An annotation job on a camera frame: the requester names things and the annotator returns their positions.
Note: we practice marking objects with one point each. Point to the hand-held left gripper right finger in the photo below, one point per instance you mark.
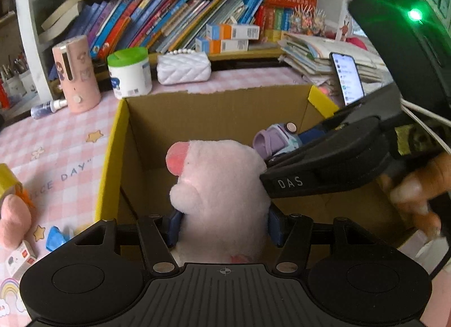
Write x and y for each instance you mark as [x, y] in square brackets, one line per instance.
[276, 226]

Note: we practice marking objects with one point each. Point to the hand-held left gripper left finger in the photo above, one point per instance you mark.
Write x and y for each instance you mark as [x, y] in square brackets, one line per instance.
[173, 228]

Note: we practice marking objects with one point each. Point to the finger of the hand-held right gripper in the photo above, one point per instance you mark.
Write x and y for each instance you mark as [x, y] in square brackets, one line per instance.
[299, 154]
[289, 182]

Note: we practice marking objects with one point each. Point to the purple plastic toy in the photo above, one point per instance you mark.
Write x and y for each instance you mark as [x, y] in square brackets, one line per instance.
[273, 140]

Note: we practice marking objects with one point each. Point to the pink paw plush toy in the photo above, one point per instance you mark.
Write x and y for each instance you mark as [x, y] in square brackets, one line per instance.
[218, 189]

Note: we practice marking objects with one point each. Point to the yellow cardboard box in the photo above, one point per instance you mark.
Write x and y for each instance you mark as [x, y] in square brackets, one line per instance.
[211, 119]

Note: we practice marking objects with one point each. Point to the small blue plastic item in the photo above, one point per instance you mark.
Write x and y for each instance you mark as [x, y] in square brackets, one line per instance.
[54, 238]

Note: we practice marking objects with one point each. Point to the pink plush with orange trim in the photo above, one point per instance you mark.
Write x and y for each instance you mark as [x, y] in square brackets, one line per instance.
[14, 221]

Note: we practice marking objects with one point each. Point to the person's right hand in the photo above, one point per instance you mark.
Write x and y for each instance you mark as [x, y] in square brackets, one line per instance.
[422, 180]

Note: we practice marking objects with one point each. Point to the pink rabbit cutout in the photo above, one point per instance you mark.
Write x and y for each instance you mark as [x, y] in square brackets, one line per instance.
[344, 29]

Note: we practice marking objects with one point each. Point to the smartphone with lit screen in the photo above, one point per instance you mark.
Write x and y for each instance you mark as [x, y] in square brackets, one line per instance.
[347, 78]

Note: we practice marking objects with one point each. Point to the stack of papers and booklets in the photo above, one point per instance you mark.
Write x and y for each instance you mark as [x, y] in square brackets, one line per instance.
[310, 52]

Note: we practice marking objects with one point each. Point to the colourful spiky paper decoration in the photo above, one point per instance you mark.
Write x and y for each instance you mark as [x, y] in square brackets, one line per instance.
[306, 20]

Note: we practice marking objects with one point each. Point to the pink checkered tablecloth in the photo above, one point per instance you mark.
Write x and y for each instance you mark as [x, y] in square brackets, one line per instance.
[63, 158]

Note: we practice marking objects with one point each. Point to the colourful thick standing books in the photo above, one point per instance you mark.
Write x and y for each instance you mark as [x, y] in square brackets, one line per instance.
[273, 24]

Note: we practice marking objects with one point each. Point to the orange and white carton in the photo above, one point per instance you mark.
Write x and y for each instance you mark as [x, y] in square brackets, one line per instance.
[232, 32]
[222, 45]

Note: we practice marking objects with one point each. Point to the white quilted purse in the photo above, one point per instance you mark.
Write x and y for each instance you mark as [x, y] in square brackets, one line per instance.
[183, 68]

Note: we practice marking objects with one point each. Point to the small white box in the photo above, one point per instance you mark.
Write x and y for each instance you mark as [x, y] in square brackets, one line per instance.
[21, 260]

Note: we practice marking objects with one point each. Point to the white jar with green lid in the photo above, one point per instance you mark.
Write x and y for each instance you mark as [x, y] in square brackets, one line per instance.
[128, 73]

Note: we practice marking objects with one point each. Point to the yellow tape roll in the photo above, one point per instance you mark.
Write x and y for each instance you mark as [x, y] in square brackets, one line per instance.
[7, 180]

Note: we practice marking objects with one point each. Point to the clear spray bottle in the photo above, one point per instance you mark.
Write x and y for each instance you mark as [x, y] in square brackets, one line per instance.
[45, 108]

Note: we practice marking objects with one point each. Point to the person's pink clothing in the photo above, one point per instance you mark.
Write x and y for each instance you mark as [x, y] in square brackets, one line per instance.
[438, 302]

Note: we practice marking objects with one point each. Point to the pink cylindrical dispenser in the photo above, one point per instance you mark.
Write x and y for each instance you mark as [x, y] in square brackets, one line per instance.
[79, 73]

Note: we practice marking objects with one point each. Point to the row of leaning children's books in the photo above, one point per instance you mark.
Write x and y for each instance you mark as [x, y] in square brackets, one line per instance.
[148, 20]

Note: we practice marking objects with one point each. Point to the white pen holder with brushes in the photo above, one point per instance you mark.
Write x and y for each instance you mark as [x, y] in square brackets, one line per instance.
[14, 80]

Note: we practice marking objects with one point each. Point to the white and wooden bookshelf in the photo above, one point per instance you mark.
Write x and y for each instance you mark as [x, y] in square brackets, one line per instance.
[28, 24]

